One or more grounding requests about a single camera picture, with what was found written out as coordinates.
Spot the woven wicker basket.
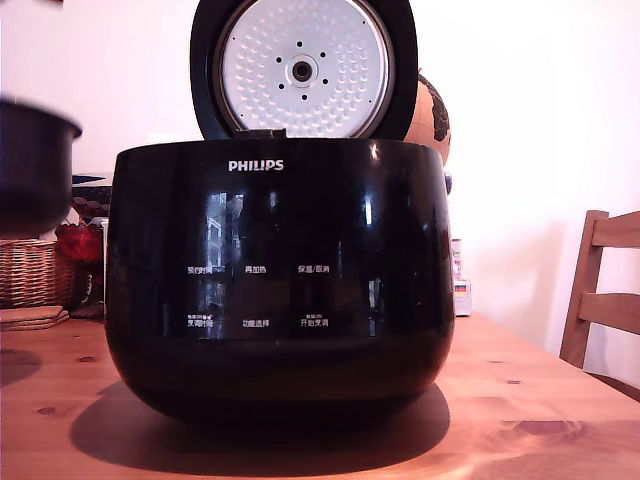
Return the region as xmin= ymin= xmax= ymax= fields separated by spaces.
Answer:
xmin=0 ymin=238 xmax=77 ymax=311

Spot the black Philips rice cooker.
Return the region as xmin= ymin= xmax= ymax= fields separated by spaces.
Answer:
xmin=103 ymin=138 xmax=456 ymax=427

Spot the patterned blue red bowl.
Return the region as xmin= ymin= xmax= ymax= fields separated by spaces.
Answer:
xmin=70 ymin=172 xmax=114 ymax=218

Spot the black rice cooker lid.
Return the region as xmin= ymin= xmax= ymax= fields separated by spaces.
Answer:
xmin=189 ymin=0 xmax=419 ymax=144

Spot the small white printed box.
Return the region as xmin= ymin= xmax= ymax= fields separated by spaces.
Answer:
xmin=452 ymin=279 xmax=475 ymax=319

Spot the dark metallic pot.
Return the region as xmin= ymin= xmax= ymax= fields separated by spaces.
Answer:
xmin=0 ymin=96 xmax=84 ymax=237

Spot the small white jar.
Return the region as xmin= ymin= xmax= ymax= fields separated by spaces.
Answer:
xmin=450 ymin=238 xmax=465 ymax=281

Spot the stack of cork coasters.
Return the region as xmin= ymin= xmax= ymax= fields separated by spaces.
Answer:
xmin=0 ymin=306 xmax=71 ymax=333

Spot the red frilled ornament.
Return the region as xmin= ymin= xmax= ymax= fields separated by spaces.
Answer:
xmin=54 ymin=222 xmax=105 ymax=264

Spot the brown globe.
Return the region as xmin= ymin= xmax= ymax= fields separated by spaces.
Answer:
xmin=402 ymin=70 xmax=452 ymax=169

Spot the wooden chair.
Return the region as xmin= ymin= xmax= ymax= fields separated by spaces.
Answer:
xmin=558 ymin=209 xmax=640 ymax=402

